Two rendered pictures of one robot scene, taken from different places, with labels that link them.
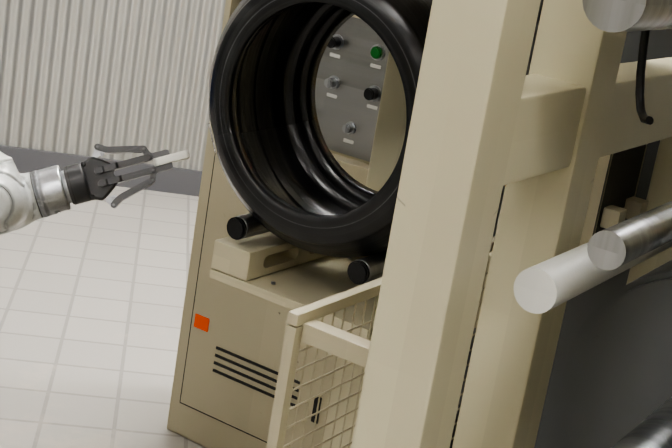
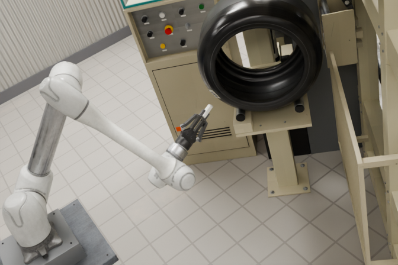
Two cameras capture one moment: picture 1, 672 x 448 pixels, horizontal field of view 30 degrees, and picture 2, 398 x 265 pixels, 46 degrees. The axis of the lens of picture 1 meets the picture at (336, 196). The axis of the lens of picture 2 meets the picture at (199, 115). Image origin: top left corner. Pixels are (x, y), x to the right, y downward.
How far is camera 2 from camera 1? 121 cm
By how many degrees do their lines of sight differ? 24
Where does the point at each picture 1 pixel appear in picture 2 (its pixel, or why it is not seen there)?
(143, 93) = (35, 40)
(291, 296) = (273, 126)
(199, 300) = (175, 122)
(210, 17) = not seen: outside the picture
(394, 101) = (249, 32)
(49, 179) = (177, 150)
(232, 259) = (244, 128)
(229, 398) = (204, 145)
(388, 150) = (254, 49)
